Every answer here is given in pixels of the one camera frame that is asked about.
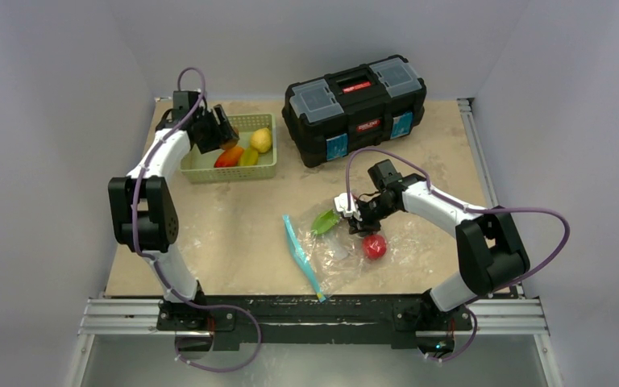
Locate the yellow fake pear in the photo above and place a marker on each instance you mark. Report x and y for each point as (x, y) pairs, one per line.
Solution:
(262, 140)

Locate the red fake tomato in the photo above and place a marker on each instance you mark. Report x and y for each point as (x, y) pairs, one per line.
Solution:
(374, 247)

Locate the green perforated plastic basket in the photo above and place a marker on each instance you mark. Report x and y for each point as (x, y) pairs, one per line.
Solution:
(199, 168)

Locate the yellow fake bell pepper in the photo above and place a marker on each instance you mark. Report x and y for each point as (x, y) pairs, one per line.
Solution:
(249, 157)

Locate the brown orange fake fruit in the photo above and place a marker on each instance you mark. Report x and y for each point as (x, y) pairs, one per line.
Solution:
(229, 144)

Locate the clear zip top bag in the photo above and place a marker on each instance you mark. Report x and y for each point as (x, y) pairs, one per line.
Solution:
(335, 260)

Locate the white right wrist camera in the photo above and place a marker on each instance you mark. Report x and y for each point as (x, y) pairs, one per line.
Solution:
(345, 206)

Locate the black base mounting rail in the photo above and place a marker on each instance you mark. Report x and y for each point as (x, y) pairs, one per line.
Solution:
(401, 321)

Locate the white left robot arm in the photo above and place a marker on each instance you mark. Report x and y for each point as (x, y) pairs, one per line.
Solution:
(144, 217)

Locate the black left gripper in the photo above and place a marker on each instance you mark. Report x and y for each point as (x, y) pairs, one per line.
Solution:
(217, 139)

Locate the black plastic toolbox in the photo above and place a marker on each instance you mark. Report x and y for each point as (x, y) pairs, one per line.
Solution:
(331, 116)

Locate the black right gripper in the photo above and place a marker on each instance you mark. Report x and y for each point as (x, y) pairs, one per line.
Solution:
(362, 214)

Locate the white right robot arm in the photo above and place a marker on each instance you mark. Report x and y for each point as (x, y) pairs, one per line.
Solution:
(490, 252)

